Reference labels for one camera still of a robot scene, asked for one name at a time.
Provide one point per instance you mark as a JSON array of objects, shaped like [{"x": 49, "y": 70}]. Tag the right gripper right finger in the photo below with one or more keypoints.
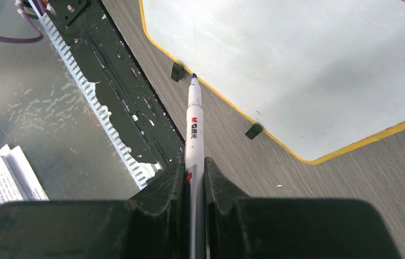
[{"x": 242, "y": 226}]

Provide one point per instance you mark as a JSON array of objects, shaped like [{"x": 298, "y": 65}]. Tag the black whiteboard foot clip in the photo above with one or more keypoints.
[
  {"x": 177, "y": 72},
  {"x": 254, "y": 131}
]

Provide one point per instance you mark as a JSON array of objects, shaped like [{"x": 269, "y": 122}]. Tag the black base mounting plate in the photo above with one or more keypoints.
[{"x": 105, "y": 59}]

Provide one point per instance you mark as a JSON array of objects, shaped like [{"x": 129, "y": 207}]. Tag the white printed paper sheet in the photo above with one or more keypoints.
[{"x": 18, "y": 181}]

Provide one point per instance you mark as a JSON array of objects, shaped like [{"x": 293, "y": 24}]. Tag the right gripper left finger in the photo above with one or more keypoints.
[{"x": 147, "y": 225}]

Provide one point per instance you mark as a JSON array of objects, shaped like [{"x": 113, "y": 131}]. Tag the white marker pen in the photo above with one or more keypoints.
[{"x": 194, "y": 171}]

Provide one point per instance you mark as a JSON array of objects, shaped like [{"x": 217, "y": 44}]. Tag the yellow framed whiteboard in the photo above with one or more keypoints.
[{"x": 321, "y": 77}]

